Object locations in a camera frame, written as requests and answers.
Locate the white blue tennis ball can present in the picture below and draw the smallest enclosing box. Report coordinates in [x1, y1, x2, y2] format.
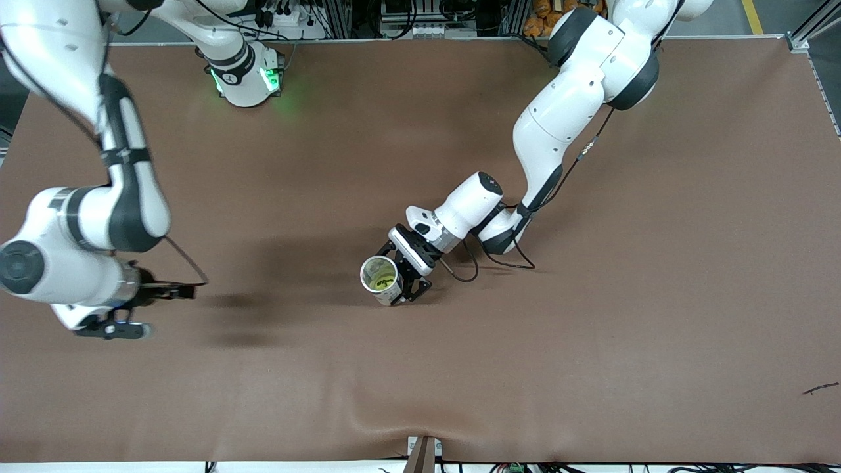
[359, 255, 405, 307]

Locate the brown table mat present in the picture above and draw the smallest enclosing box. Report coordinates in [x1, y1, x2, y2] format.
[0, 36, 841, 464]

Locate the white socket strip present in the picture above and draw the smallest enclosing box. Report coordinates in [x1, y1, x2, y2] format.
[407, 23, 478, 39]

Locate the white power strip with plugs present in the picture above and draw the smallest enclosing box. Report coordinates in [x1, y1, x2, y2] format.
[253, 3, 329, 41]

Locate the orange packaged goods pile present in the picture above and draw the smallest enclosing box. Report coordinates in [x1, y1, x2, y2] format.
[524, 0, 608, 38]

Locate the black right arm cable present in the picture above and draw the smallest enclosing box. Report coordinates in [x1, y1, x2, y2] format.
[0, 26, 210, 288]

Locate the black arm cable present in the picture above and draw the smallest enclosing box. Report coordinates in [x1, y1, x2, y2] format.
[439, 105, 618, 284]
[0, 26, 210, 288]

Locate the table edge clamp bracket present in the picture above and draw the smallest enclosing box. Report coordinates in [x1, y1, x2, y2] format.
[406, 435, 443, 473]

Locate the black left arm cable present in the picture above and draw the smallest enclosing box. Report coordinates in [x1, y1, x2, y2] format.
[439, 105, 618, 284]

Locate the aluminium frame profile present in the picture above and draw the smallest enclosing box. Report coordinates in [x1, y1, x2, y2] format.
[786, 0, 841, 55]
[499, 0, 526, 37]
[329, 0, 355, 38]

